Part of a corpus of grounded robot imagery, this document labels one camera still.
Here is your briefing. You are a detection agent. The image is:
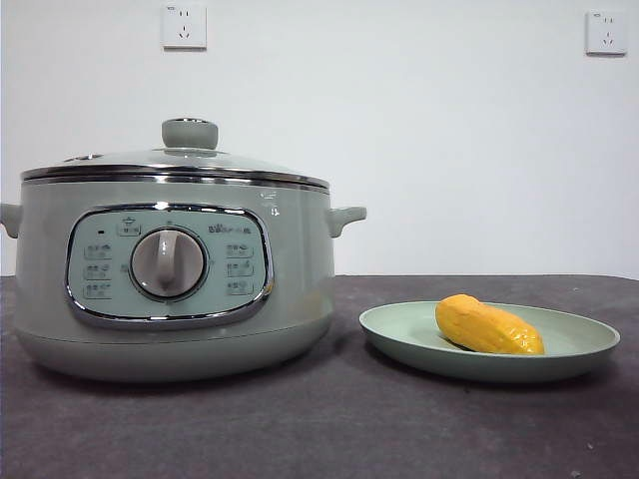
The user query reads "glass lid with green knob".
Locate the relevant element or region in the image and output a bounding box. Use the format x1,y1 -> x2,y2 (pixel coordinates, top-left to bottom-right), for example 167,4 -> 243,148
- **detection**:
20,118 -> 331,194

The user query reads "yellow corn cob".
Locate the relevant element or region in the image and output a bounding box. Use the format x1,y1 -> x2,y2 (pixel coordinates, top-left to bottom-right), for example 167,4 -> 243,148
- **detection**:
434,292 -> 546,356

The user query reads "pale green electric steamer pot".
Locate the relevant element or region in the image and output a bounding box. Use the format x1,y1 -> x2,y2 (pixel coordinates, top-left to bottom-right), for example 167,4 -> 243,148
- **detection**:
0,172 -> 368,384

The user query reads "pale green round plate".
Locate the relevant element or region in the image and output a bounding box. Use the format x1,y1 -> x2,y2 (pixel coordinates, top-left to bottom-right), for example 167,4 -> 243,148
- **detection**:
358,300 -> 622,384

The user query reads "white wall socket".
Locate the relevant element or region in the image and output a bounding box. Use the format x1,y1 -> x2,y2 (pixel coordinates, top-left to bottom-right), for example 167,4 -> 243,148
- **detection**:
584,10 -> 629,57
160,3 -> 208,51

